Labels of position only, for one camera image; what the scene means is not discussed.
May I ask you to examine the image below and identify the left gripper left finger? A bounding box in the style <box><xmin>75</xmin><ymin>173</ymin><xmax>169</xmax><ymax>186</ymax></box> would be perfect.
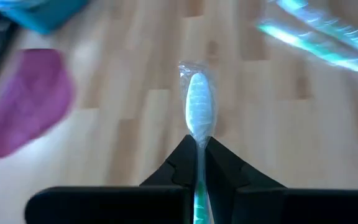
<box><xmin>139</xmin><ymin>134</ymin><xmax>198</xmax><ymax>224</ymax></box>

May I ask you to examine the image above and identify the magenta microfibre cloth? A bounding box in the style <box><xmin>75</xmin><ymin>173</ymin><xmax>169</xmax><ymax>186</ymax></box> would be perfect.
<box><xmin>0</xmin><ymin>48</ymin><xmax>76</xmax><ymax>159</ymax></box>

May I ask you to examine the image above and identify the grey-blue plastic bin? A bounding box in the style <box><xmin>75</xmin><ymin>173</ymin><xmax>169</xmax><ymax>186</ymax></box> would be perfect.
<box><xmin>0</xmin><ymin>0</ymin><xmax>90</xmax><ymax>35</ymax></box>

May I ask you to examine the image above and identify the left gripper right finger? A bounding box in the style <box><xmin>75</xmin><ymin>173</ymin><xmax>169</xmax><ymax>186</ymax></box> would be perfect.
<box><xmin>204</xmin><ymin>136</ymin><xmax>288</xmax><ymax>224</ymax></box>

